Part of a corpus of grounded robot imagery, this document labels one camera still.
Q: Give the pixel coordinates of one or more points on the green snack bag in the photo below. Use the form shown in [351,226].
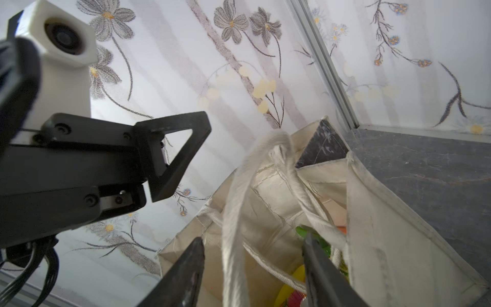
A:
[303,231]

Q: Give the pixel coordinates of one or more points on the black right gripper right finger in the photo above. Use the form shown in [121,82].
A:
[325,284]

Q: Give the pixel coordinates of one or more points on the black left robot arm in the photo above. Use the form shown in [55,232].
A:
[20,83]

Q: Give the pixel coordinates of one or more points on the cream canvas tote bag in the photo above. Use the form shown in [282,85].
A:
[393,256]

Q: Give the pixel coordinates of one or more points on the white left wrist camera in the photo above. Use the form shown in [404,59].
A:
[67,48]

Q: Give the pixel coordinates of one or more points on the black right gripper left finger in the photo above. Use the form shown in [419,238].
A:
[181,284]

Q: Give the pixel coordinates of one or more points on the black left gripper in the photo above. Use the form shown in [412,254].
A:
[78,170]

